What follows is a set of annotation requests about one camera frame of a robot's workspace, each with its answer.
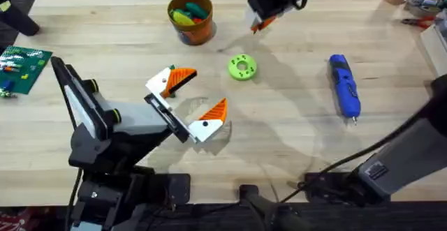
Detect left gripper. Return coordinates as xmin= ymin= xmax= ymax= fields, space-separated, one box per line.
xmin=91 ymin=66 xmax=228 ymax=144

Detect blue electric screwdriver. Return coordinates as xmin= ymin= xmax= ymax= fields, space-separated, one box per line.
xmin=328 ymin=54 xmax=362 ymax=126

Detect green disc with holes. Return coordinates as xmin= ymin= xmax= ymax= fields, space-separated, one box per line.
xmin=228 ymin=53 xmax=258 ymax=82

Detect orange tub with toy vegetables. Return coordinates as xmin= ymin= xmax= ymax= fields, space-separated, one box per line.
xmin=167 ymin=0 xmax=215 ymax=47

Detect green board with toy blocks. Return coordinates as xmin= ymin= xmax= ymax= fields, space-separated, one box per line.
xmin=0 ymin=45 xmax=53 ymax=98

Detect white flat box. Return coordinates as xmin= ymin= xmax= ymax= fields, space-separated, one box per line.
xmin=420 ymin=24 xmax=447 ymax=77

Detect black cylinder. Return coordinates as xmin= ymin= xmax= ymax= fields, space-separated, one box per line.
xmin=0 ymin=0 xmax=41 ymax=37

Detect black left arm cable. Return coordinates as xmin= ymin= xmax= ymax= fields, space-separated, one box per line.
xmin=64 ymin=167 xmax=84 ymax=231

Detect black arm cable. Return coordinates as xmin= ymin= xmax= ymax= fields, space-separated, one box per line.
xmin=279 ymin=110 xmax=430 ymax=204
xmin=64 ymin=167 xmax=84 ymax=231

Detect red handled pliers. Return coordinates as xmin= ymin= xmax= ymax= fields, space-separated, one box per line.
xmin=400 ymin=15 xmax=436 ymax=30

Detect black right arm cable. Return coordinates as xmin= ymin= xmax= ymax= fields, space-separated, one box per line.
xmin=279 ymin=110 xmax=430 ymax=204

